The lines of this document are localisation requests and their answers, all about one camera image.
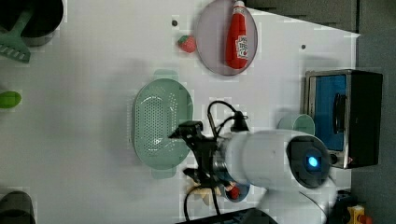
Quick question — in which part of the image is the yellow banana peel toy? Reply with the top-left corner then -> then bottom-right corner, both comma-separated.
187,178 -> 214,206

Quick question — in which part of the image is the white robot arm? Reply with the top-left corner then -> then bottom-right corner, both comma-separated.
170,126 -> 337,224

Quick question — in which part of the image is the silver toaster oven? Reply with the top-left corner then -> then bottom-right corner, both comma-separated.
304,69 -> 383,169

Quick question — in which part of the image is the red ketchup bottle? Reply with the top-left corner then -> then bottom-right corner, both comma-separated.
225,0 -> 248,69

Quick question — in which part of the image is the small red toy fruit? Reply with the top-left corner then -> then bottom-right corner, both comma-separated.
229,187 -> 240,200

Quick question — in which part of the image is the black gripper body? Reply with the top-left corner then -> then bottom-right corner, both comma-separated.
186,135 -> 217,187

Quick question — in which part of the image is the purple round plate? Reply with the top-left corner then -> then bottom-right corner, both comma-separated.
194,0 -> 258,76

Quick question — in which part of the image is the red toy strawberry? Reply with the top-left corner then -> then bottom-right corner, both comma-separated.
177,35 -> 196,53

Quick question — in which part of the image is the yellow red device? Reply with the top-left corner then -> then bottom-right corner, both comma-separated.
347,205 -> 373,224

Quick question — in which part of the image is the green toy vegetable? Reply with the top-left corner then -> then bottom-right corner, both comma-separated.
0,91 -> 21,109

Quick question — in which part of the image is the dark grey cylinder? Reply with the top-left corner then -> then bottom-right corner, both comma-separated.
0,191 -> 36,224

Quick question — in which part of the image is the light green cup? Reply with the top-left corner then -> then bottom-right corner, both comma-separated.
277,114 -> 316,135

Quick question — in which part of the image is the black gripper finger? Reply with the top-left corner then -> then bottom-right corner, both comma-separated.
169,127 -> 191,139
183,168 -> 205,184

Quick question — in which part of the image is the black metal pot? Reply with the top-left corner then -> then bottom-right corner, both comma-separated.
0,0 -> 64,47

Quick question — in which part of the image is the blue bowl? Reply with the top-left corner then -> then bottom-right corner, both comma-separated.
222,183 -> 250,203

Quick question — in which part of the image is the green plastic strainer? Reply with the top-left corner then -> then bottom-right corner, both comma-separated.
132,69 -> 193,179

